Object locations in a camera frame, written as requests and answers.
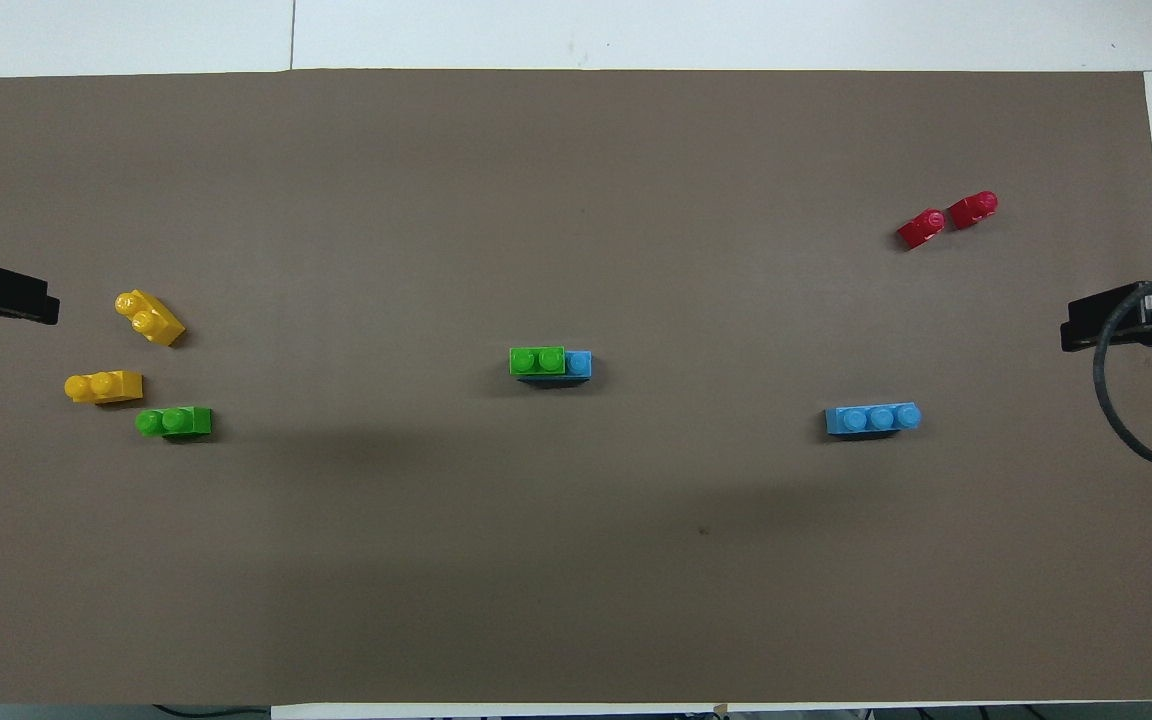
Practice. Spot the yellow two-stud brick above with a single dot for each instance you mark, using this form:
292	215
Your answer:
104	387
151	320

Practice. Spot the brown paper mat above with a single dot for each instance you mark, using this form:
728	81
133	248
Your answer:
536	550

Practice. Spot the red one-stud brick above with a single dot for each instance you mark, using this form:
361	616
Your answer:
921	230
972	211

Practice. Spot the blue three-stud brick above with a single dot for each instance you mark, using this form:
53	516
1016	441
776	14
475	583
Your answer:
871	420
579	364

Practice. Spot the green two-stud brick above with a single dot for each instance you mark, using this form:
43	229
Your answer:
536	361
176	423

